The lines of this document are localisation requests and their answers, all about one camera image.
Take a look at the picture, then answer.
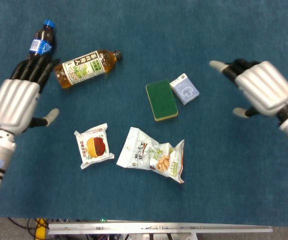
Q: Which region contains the cola bottle with blue cap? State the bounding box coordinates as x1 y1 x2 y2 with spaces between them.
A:
26 19 57 63

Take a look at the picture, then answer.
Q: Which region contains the green yellow sponge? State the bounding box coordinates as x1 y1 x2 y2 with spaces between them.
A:
145 78 179 122

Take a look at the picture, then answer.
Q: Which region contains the aluminium frame rail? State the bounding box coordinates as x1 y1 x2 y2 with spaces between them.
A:
48 222 273 236

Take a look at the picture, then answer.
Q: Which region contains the large white cracker bag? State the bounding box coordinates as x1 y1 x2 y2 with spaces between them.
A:
116 126 185 185

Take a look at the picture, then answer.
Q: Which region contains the tea bottle white green label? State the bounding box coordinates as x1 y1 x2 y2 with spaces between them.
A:
54 49 123 90

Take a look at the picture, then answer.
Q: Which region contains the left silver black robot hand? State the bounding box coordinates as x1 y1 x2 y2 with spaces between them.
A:
0 56 61 136

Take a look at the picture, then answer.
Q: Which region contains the blue felt table cloth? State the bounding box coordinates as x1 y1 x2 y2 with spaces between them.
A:
0 0 288 225

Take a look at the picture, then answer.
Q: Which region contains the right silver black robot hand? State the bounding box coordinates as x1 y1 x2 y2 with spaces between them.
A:
208 58 288 118

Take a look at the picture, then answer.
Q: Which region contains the black floor cable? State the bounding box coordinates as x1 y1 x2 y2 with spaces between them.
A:
7 217 49 237

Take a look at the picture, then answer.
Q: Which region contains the small white snack packet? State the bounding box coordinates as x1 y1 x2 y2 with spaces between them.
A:
74 122 115 170

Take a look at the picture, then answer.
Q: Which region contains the light blue card box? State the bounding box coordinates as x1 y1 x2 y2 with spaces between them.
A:
169 72 200 106

